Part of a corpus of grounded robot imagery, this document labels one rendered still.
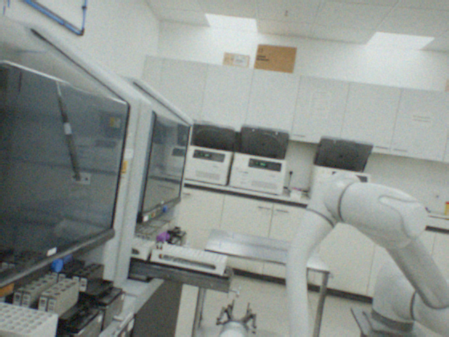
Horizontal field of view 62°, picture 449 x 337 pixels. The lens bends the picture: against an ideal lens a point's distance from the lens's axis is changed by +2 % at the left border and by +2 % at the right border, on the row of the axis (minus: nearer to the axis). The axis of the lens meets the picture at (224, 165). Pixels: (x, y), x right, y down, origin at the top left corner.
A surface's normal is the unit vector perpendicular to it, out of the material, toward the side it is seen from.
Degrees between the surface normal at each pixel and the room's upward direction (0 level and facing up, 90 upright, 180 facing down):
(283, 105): 90
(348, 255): 90
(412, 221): 86
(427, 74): 90
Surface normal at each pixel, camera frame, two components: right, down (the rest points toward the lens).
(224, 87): -0.13, 0.04
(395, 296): -0.80, -0.11
